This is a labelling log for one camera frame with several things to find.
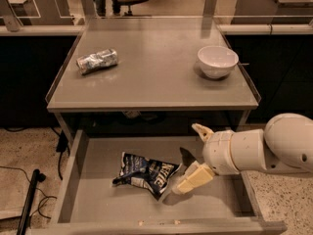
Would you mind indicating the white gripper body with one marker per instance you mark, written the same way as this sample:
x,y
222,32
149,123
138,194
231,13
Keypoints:
x,y
217,151

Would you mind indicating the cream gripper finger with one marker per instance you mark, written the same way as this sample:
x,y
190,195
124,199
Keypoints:
x,y
195,176
204,132

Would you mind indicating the blue chip bag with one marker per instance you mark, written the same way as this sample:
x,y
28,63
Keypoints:
x,y
145,173

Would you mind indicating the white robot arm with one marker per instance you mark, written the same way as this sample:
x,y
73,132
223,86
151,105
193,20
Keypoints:
x,y
284,145

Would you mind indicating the grey counter cabinet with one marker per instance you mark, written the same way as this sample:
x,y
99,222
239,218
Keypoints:
x,y
157,71

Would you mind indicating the grey open drawer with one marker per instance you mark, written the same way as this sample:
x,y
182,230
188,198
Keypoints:
x,y
88,203

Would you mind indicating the white ceramic bowl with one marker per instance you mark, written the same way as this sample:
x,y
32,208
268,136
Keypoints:
x,y
217,61

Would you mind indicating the crushed silver can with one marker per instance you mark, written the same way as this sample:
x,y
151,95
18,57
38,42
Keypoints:
x,y
97,61

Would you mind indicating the grey background desk right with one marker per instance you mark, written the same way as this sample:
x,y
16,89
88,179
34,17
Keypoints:
x,y
273,12

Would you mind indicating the grey background desk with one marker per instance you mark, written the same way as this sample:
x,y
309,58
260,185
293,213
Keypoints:
x,y
42,12
273,12

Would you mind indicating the black pole on floor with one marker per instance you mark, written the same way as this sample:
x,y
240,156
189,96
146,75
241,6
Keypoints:
x,y
37,176

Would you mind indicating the grey background desk left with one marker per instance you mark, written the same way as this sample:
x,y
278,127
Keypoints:
x,y
42,12

